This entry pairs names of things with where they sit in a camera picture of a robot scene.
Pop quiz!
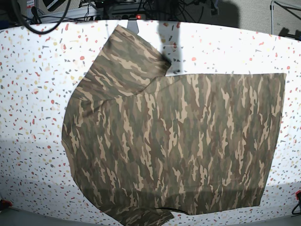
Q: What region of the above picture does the red clamp right corner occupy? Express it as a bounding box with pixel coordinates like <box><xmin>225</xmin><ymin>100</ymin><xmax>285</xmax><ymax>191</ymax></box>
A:
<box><xmin>295</xmin><ymin>190</ymin><xmax>301</xmax><ymax>202</ymax></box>

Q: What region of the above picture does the grey metal camera-stand base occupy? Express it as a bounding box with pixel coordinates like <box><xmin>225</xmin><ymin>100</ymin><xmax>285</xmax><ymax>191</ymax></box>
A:
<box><xmin>127</xmin><ymin>20</ymin><xmax>139</xmax><ymax>34</ymax></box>

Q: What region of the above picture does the white metal stand frame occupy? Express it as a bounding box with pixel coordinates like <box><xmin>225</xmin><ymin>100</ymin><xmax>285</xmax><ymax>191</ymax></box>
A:
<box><xmin>270</xmin><ymin>0</ymin><xmax>301</xmax><ymax>35</ymax></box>

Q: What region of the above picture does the red clamp left corner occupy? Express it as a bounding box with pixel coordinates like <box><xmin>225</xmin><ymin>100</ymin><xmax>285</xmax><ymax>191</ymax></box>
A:
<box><xmin>0</xmin><ymin>200</ymin><xmax>12</xmax><ymax>211</ymax></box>

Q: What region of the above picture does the red clamp corner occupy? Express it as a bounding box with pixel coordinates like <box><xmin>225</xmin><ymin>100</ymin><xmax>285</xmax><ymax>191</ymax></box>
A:
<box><xmin>295</xmin><ymin>190</ymin><xmax>301</xmax><ymax>202</ymax></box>
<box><xmin>0</xmin><ymin>200</ymin><xmax>12</xmax><ymax>211</ymax></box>

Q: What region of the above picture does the thick black cable loop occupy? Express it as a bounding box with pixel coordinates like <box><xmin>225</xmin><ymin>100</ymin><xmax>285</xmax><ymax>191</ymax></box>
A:
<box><xmin>11</xmin><ymin>0</ymin><xmax>72</xmax><ymax>35</ymax></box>

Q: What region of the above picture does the camouflage T-shirt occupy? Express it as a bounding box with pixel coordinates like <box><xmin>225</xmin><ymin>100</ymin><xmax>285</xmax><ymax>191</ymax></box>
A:
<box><xmin>62</xmin><ymin>26</ymin><xmax>286</xmax><ymax>226</ymax></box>

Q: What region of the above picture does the black power strip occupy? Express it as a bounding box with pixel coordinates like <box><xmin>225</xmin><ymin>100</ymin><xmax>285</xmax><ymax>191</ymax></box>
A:
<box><xmin>93</xmin><ymin>14</ymin><xmax>146</xmax><ymax>20</ymax></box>

